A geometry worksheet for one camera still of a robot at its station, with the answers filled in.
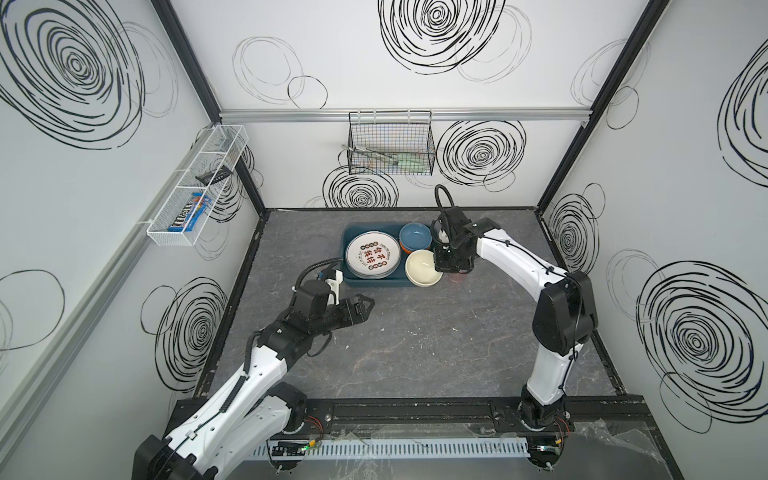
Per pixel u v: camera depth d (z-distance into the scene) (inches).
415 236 40.4
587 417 29.3
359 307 26.8
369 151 33.4
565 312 19.2
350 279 38.7
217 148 31.8
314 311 23.0
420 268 35.2
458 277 39.8
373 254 40.3
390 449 37.9
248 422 22.0
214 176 29.7
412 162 34.1
